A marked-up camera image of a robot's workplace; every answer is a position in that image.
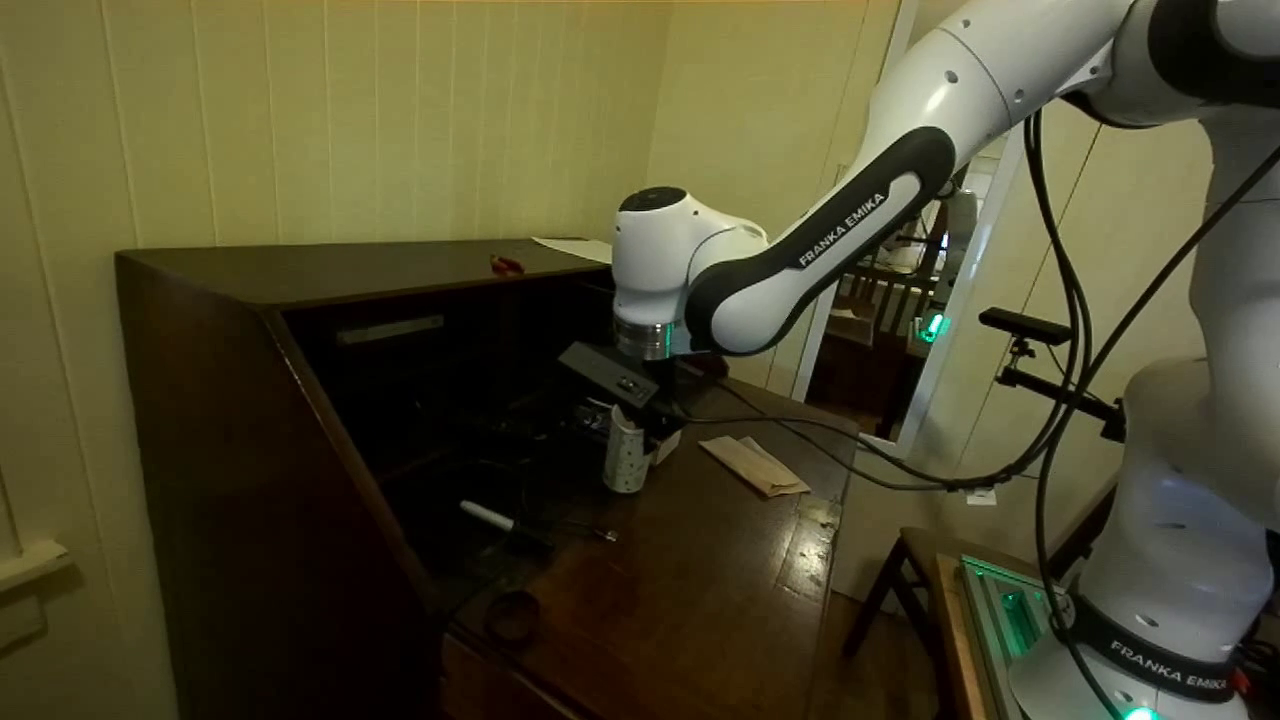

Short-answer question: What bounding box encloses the white door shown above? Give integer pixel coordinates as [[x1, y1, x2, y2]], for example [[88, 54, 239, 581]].
[[638, 0, 914, 404]]

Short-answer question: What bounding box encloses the dark wooden secretary desk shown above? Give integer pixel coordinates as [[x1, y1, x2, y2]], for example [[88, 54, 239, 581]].
[[114, 238, 863, 720]]

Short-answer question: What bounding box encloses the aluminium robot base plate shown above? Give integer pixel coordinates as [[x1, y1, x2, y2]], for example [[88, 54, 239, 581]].
[[956, 551, 1079, 720]]

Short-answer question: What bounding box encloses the dark round ring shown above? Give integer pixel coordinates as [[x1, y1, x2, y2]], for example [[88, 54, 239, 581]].
[[482, 589, 547, 650]]

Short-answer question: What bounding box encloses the white marker pen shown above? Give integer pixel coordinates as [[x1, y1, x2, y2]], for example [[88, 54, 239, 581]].
[[458, 498, 524, 541]]

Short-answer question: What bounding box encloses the white paper sheet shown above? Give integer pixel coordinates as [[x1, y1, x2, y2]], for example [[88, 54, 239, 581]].
[[530, 234, 619, 270]]

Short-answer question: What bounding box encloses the dotted white paper cup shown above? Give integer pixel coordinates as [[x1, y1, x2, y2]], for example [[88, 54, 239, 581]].
[[601, 398, 655, 501]]

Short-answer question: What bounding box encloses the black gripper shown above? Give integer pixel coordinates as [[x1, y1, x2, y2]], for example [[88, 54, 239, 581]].
[[574, 352, 699, 475]]

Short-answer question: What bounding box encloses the wooden slatted chair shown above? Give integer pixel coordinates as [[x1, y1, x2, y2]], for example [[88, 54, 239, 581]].
[[809, 197, 970, 431]]

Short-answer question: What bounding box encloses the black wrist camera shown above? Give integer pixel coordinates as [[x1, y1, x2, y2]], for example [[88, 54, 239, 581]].
[[554, 336, 670, 411]]

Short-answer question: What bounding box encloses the black camera on stand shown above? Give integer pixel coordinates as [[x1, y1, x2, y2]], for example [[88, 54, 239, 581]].
[[978, 303, 1132, 446]]

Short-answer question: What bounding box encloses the light wooden robot table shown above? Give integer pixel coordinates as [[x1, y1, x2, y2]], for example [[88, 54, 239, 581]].
[[839, 524, 1017, 720]]

